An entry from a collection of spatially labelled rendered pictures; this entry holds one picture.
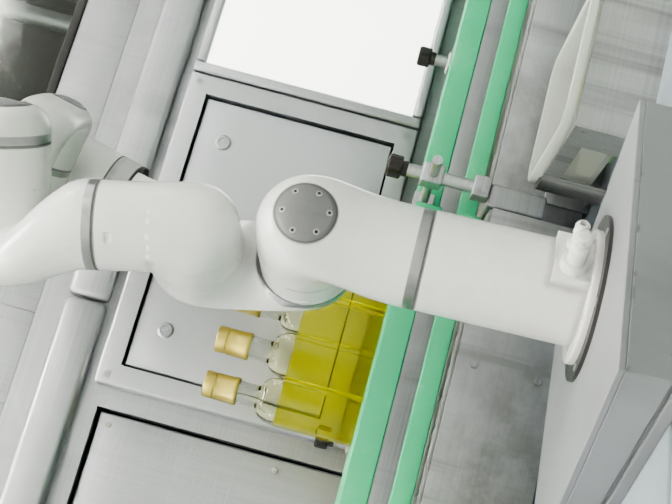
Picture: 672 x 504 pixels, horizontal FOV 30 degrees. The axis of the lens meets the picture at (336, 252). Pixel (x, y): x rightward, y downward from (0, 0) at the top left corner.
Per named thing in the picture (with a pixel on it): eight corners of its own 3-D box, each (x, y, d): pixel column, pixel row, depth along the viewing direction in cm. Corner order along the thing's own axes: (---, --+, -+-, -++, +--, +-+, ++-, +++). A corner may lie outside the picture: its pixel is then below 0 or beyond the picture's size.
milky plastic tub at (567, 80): (621, 78, 158) (553, 61, 158) (674, -2, 136) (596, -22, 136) (592, 206, 153) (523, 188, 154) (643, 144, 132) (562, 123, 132)
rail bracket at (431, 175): (478, 205, 160) (383, 180, 161) (500, 163, 144) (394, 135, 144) (473, 227, 160) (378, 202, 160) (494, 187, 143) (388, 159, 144)
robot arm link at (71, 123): (11, 232, 140) (67, 201, 160) (58, 130, 137) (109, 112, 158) (-57, 196, 140) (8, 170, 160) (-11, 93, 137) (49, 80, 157)
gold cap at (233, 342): (245, 365, 157) (211, 356, 158) (250, 353, 161) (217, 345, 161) (251, 340, 156) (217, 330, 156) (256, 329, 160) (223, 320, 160)
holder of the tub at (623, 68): (613, 96, 163) (555, 81, 163) (677, 2, 136) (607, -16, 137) (586, 218, 158) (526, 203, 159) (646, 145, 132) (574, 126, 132)
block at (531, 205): (534, 214, 158) (480, 200, 159) (549, 192, 149) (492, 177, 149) (528, 241, 157) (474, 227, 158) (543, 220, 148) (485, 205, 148)
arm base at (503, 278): (622, 181, 112) (452, 142, 113) (611, 287, 103) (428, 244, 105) (580, 290, 123) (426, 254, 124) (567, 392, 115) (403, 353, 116)
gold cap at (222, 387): (233, 411, 157) (199, 401, 158) (240, 389, 160) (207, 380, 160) (236, 393, 155) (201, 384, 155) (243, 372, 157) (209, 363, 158)
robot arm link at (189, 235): (87, 257, 111) (116, 311, 126) (357, 268, 111) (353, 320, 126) (98, 159, 114) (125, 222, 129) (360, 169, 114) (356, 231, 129)
